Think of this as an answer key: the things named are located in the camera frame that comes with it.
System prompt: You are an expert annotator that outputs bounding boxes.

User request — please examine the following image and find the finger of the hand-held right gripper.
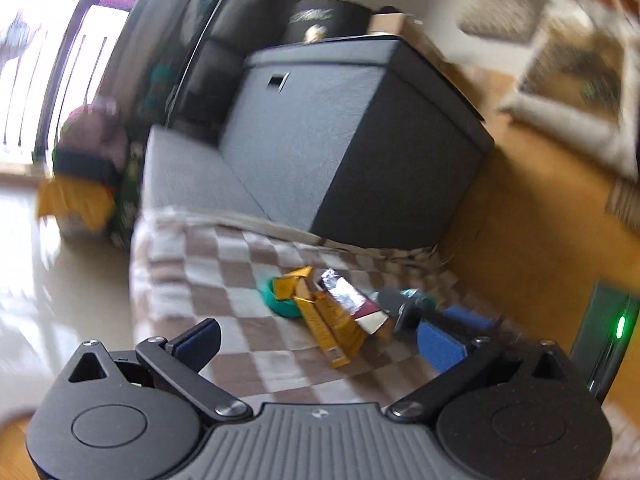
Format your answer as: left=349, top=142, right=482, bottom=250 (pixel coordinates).
left=393, top=301, right=439, bottom=336
left=439, top=306, right=501, bottom=338

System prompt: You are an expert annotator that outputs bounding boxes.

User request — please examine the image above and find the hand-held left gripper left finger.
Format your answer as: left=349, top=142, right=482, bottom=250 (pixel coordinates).
left=67, top=319, right=253, bottom=423

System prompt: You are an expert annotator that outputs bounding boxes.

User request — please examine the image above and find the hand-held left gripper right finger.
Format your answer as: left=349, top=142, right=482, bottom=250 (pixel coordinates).
left=387, top=322, right=571, bottom=418

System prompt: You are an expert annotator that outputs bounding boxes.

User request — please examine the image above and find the dark teal packet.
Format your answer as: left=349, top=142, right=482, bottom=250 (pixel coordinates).
left=377, top=287, right=437, bottom=312

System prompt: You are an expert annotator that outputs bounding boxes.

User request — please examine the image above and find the maroon packet silver foil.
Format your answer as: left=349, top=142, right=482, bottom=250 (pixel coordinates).
left=317, top=269, right=392, bottom=336

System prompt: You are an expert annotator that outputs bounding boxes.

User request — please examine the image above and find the gold cardboard box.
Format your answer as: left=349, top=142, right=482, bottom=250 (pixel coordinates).
left=294, top=290, right=351, bottom=369
left=315, top=291, right=369, bottom=357

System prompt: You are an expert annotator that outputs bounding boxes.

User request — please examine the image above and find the green tape roll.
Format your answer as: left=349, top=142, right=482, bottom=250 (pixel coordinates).
left=258, top=276, right=302, bottom=320

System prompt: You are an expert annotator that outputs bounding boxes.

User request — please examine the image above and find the small gold box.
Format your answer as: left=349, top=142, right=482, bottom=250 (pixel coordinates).
left=274, top=266, right=314, bottom=303

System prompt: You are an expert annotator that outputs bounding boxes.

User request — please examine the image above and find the brown white checkered blanket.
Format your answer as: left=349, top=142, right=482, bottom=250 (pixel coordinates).
left=130, top=210, right=501, bottom=411

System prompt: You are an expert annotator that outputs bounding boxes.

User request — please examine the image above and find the wooden backboard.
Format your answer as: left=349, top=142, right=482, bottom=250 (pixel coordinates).
left=440, top=55, right=640, bottom=361

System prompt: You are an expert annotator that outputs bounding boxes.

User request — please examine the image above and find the green cardboard box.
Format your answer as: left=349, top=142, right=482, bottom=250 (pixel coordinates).
left=109, top=144, right=147, bottom=252

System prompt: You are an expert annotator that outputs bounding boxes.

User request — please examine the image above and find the grey seat cushion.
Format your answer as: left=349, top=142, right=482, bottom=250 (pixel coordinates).
left=142, top=125, right=273, bottom=223

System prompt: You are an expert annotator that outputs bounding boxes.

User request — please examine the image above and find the yellow cloth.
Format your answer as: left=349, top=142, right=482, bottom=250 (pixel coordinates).
left=37, top=175, right=118, bottom=232

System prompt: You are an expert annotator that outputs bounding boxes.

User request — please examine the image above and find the grey fabric storage box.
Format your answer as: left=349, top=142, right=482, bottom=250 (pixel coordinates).
left=220, top=35, right=496, bottom=251

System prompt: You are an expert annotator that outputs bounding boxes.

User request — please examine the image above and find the pink bag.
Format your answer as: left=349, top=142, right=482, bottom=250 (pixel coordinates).
left=59, top=100, right=130, bottom=163

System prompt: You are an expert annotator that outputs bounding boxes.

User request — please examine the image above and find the embroidered picture cushion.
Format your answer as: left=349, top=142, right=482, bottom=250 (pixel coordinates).
left=500, top=0, right=640, bottom=181

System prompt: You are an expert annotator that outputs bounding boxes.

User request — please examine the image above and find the brown cardboard box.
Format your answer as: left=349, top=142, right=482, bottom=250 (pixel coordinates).
left=367, top=10, right=451, bottom=73

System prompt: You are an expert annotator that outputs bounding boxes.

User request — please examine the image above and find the black shelf unit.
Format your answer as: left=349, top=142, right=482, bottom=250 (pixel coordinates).
left=170, top=0, right=326, bottom=131

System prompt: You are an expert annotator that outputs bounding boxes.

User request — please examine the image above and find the brown curtain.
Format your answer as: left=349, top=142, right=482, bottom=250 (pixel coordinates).
left=125, top=0, right=211, bottom=126

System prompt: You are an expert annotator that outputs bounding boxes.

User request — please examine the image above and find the black round box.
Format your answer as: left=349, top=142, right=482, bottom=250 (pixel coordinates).
left=285, top=0, right=375, bottom=46

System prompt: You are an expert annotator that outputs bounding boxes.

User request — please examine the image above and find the beige woven cushion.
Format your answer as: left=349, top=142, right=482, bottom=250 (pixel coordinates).
left=457, top=0, right=547, bottom=41

